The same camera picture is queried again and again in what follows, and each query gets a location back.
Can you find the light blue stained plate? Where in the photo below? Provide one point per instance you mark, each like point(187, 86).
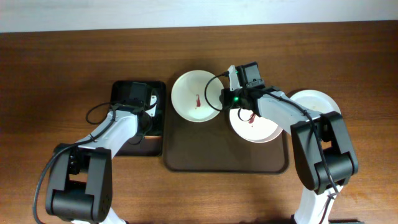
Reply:
point(314, 100)

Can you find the small black water tray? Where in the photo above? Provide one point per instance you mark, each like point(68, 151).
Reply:
point(135, 96)

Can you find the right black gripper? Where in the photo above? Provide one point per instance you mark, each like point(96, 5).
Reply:
point(226, 97)

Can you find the large brown serving tray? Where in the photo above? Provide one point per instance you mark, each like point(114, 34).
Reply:
point(213, 146)

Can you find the white plate with red sauce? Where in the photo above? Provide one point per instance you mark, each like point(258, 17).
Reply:
point(253, 128)

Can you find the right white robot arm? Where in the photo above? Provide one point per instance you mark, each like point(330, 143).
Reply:
point(324, 155)

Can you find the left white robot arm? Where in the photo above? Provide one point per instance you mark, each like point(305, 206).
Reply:
point(80, 187)

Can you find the orange green scrub sponge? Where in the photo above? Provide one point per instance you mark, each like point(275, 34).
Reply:
point(151, 137)

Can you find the cream plate with red stain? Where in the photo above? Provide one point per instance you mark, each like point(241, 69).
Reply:
point(188, 97)

